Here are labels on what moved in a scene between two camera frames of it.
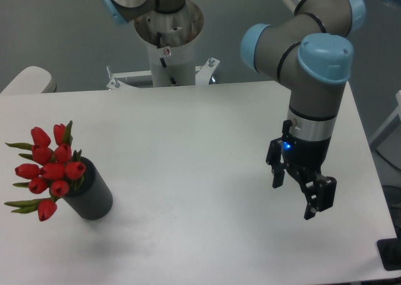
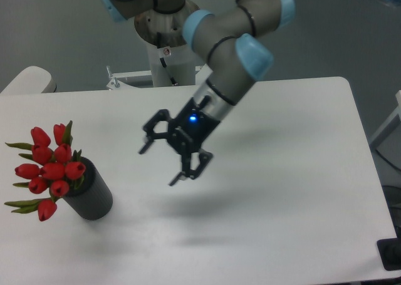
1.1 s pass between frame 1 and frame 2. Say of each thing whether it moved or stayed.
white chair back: stayed
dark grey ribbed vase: stayed
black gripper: moved
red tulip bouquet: stayed
